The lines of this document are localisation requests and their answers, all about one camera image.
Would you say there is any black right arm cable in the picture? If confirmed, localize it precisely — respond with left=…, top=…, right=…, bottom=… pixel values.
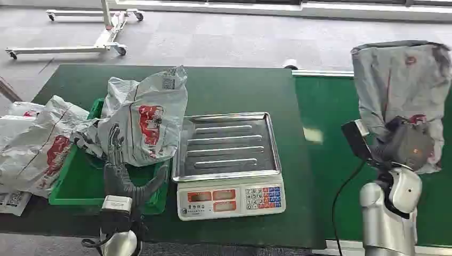
left=331, top=159, right=368, bottom=256

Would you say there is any white wheeled metal stand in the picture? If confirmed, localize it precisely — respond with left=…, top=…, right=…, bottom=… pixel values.
left=5, top=0, right=145, bottom=60

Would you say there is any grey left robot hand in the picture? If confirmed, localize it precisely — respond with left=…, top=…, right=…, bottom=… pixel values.
left=102, top=123, right=171, bottom=210

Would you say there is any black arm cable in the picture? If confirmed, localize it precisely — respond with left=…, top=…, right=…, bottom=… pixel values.
left=331, top=159, right=368, bottom=256
left=81, top=236, right=108, bottom=249

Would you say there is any white electronic weighing scale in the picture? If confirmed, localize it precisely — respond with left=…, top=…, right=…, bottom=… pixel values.
left=171, top=111, right=287, bottom=222

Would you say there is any small flat white parcel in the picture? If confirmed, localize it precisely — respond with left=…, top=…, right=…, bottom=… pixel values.
left=0, top=190, right=33, bottom=217

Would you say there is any grey plastic parcel bag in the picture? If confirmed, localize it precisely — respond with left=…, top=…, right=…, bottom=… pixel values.
left=351, top=39, right=452, bottom=175

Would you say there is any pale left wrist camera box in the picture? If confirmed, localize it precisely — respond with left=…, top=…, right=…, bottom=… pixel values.
left=101, top=195, right=133, bottom=213

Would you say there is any silver conveyor side rail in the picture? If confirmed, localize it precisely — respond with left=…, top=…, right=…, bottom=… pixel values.
left=292, top=69, right=355, bottom=78

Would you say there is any white parcel bag red print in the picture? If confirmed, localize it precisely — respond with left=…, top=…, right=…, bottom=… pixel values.
left=7, top=101, right=46, bottom=118
left=72, top=65, right=189, bottom=168

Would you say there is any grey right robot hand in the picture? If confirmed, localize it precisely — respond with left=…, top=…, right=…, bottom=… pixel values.
left=370, top=116, right=435, bottom=173

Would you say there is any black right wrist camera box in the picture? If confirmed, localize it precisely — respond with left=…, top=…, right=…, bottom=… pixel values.
left=341, top=119, right=373, bottom=161

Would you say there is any large crumpled white parcel bag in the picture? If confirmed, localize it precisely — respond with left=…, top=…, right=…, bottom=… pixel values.
left=0, top=95, right=93, bottom=198

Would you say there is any green conveyor belt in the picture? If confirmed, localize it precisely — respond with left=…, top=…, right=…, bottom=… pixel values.
left=294, top=75, right=452, bottom=247

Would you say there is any green plastic crate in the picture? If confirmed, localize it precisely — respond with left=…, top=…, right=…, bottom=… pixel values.
left=49, top=98, right=172, bottom=215

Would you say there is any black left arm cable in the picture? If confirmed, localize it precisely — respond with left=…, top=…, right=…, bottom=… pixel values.
left=81, top=236, right=108, bottom=249

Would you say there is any brown wooden board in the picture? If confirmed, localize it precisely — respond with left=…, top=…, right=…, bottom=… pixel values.
left=0, top=76, right=23, bottom=103

